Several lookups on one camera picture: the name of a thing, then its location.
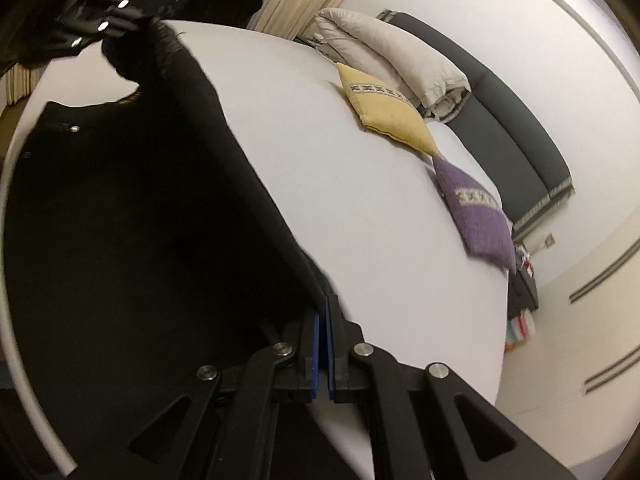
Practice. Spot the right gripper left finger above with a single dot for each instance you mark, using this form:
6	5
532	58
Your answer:
221	424

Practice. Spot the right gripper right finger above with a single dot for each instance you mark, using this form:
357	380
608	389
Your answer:
426	423

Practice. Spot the black denim pants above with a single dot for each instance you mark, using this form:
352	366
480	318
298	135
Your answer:
139	245

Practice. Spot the white mattress bed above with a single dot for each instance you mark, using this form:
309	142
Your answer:
366	208

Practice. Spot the dark bedside table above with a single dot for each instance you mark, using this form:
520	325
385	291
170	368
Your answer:
523	293

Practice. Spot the white wardrobe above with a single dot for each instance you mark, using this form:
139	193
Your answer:
574	386

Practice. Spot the purple cushion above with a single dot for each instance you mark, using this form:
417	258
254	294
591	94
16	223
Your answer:
480	221

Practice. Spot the dark grey headboard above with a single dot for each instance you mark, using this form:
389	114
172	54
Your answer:
502	134

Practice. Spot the yellow cushion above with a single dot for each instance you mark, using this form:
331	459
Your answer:
385	110

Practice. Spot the folded beige duvet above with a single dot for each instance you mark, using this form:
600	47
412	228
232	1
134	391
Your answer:
429	80

